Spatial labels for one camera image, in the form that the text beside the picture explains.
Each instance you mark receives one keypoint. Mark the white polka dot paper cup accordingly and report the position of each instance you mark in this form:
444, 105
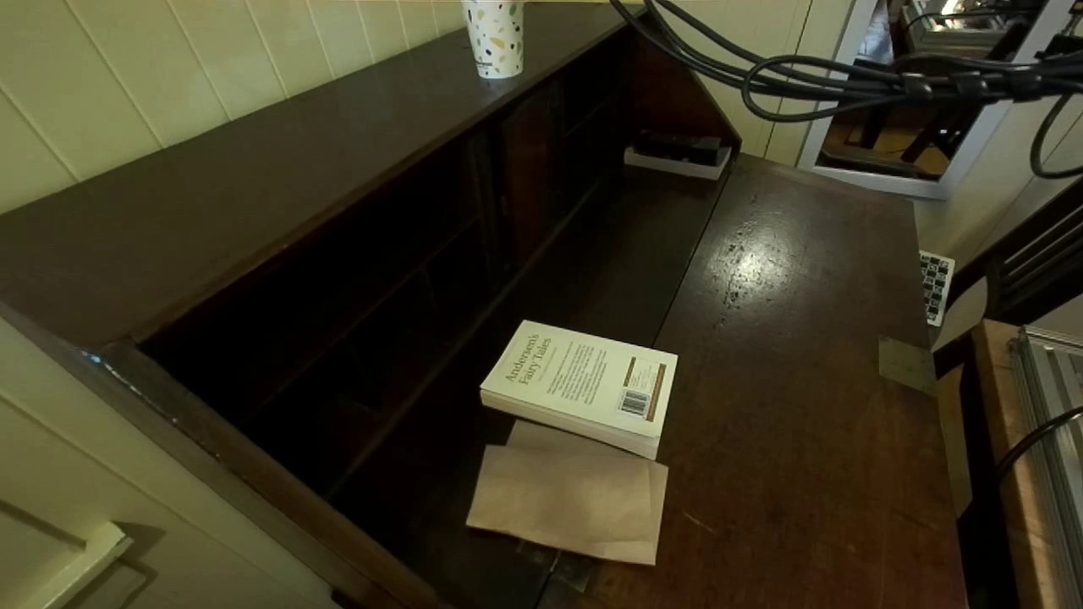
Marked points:
494, 31

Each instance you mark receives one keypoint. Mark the white paperback book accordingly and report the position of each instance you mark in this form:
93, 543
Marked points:
584, 383

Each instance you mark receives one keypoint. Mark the brown paper envelope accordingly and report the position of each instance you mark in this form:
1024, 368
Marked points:
565, 493

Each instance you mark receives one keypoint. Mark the dark wooden secretary desk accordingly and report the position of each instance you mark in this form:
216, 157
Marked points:
308, 300

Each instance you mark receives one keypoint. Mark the small paper note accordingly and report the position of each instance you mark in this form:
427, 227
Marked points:
905, 365

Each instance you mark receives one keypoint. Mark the light wooden side table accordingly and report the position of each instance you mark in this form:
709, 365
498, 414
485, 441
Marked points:
1002, 409

